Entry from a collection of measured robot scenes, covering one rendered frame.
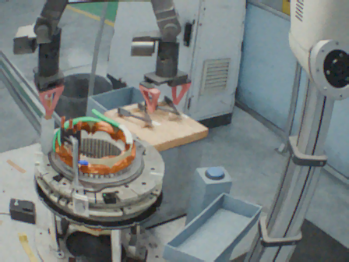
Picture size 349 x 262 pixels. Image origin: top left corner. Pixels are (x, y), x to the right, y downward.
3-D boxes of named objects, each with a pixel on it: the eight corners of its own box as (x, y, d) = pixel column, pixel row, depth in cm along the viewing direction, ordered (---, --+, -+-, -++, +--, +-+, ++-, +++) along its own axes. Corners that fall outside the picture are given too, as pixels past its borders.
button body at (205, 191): (188, 254, 133) (206, 183, 121) (180, 241, 139) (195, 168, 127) (211, 250, 135) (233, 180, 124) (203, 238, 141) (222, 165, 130)
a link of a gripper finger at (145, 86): (136, 109, 141) (138, 77, 137) (157, 103, 145) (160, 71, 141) (153, 119, 137) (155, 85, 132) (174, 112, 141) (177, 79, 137)
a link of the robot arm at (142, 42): (178, 26, 125) (177, 15, 132) (132, 24, 125) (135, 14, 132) (174, 64, 132) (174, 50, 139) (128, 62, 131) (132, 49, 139)
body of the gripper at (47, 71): (40, 91, 97) (40, 61, 93) (32, 74, 104) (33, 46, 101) (65, 84, 100) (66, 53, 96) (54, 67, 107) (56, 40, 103)
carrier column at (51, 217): (51, 249, 120) (43, 192, 110) (58, 247, 121) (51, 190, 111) (55, 254, 118) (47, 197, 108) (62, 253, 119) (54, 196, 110)
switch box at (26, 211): (12, 208, 135) (10, 194, 132) (37, 214, 136) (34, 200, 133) (10, 219, 129) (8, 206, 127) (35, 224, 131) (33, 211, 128)
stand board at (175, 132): (103, 120, 141) (104, 112, 140) (157, 106, 153) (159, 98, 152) (149, 155, 128) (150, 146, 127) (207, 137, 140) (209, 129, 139)
